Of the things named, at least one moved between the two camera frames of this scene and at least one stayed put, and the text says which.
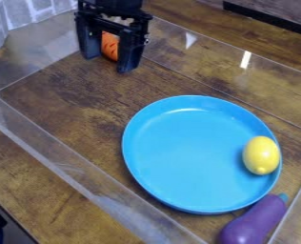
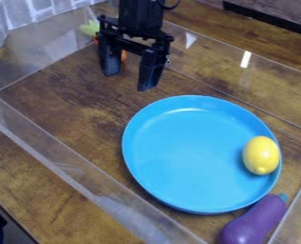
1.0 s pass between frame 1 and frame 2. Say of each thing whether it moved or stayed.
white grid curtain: stayed
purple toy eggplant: stayed
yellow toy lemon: stayed
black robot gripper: moved
